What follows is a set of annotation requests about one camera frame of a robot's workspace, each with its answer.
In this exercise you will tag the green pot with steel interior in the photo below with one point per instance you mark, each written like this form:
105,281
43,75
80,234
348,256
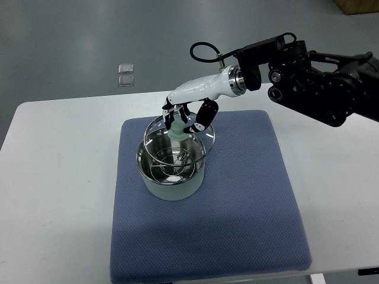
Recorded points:
172,170

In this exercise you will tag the blue quilted mat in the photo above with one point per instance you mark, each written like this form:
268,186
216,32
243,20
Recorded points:
243,219

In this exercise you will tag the glass lid with green knob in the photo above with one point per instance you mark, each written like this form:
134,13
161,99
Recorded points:
177,133

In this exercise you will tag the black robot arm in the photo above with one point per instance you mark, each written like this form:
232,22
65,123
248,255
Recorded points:
325,87

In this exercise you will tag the brown cardboard box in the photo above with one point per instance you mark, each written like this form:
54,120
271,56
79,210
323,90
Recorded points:
354,7

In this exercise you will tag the black table control box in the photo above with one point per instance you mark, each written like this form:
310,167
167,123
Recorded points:
368,271

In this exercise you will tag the upper metal floor plate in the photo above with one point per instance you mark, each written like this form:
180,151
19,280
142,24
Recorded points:
125,68

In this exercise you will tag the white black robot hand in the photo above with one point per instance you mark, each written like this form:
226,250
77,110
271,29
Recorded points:
206,89

